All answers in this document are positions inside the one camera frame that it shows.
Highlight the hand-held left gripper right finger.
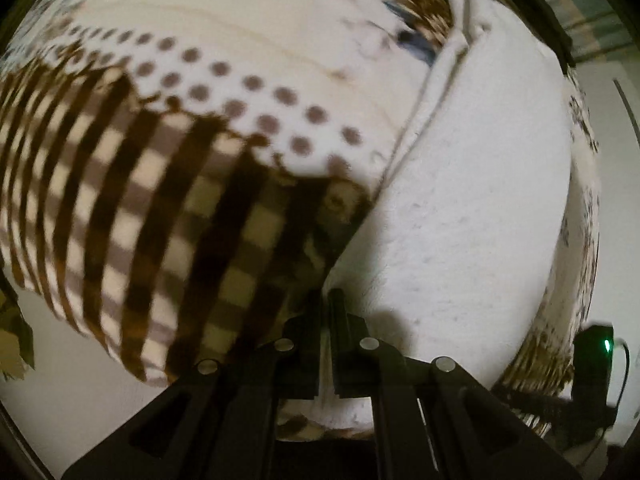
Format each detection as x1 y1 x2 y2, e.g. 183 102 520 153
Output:
327 288 583 480

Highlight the olive patterned cloth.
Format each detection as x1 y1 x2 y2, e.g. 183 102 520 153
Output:
0 275 37 382

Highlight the white small garment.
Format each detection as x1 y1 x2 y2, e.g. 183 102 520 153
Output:
280 0 574 435

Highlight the dark frame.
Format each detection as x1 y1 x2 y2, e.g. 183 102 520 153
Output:
457 0 577 67

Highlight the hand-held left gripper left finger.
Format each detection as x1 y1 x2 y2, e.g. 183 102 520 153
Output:
62 291 324 480

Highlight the black device with green light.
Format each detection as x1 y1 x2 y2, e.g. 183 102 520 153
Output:
580 340 632 463

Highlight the brown checked dotted blanket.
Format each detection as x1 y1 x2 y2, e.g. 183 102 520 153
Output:
0 0 602 442

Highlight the striped light curtain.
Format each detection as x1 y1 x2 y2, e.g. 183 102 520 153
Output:
517 0 633 61

